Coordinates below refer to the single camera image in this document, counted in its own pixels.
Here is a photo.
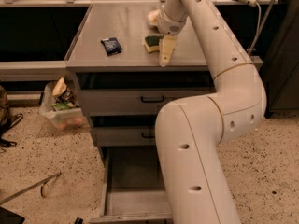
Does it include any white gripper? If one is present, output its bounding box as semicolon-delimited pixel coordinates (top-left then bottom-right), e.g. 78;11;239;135
156;5;187;67

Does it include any white power cable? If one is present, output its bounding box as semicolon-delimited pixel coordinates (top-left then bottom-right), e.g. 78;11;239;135
246;2;263;56

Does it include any yellow green sponge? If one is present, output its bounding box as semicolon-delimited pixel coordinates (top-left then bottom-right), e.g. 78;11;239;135
144;35;164;53

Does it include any grey open bottom drawer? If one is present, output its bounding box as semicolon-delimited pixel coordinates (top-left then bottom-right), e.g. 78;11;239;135
90;146;173;224

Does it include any dark blue snack packet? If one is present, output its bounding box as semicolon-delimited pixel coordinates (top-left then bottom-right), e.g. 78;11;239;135
101;37;122;56

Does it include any metal rod on floor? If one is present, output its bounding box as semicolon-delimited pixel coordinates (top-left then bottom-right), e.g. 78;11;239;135
0;172;61;205

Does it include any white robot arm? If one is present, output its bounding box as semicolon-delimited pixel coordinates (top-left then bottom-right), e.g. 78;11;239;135
155;0;266;224

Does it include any dark backpack with straps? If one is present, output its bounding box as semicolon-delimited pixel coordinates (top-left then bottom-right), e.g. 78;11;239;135
0;85;23;153

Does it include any grey middle drawer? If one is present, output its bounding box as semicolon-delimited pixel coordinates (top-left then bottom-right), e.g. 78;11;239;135
92;115;156;147

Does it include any black device bottom left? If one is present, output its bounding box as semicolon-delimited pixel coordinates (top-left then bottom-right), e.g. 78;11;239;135
0;207;25;224

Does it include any grey metal drawer cabinet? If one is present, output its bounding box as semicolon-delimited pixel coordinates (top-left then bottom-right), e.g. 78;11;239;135
64;2;264;224

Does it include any grey top drawer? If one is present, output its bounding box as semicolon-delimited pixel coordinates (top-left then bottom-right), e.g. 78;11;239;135
76;71;214;116

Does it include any dark cabinet on wheels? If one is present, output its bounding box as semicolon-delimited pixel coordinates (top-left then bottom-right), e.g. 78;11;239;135
260;0;299;118

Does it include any white paper bowl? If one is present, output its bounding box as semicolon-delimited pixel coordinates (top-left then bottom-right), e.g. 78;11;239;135
148;9;160;26

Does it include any clear plastic snack bin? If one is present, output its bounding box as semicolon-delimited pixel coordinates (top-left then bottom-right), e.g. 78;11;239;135
39;77;87;130

